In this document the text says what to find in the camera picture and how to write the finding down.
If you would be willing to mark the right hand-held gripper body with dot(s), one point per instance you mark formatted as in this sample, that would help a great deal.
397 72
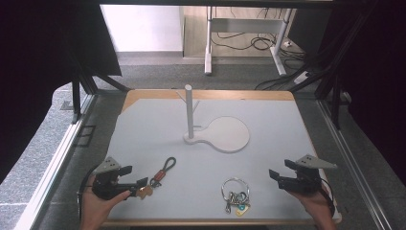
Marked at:
303 182

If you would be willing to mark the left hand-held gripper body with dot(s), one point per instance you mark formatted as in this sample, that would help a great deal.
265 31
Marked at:
107 183

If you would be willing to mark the person's right hand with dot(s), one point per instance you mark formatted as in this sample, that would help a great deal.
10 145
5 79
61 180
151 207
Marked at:
314 207

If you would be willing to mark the person's left hand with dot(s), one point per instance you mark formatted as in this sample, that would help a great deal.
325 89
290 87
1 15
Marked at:
95 211

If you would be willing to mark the white table mat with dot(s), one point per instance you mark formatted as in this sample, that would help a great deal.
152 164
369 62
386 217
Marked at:
198 166

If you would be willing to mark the white key holder stand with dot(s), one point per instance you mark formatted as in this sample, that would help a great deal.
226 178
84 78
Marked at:
228 134

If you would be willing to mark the white power strip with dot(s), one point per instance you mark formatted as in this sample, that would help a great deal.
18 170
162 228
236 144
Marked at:
302 77

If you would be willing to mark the black curtain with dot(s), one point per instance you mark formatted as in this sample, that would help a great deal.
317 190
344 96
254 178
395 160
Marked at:
38 64
376 80

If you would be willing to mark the aluminium rail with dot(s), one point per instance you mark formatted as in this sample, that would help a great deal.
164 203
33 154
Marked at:
357 166
51 172

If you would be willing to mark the black metal frame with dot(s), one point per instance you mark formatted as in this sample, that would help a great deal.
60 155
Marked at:
76 102
335 96

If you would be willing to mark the white desk frame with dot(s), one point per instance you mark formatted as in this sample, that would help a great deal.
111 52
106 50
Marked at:
208 48

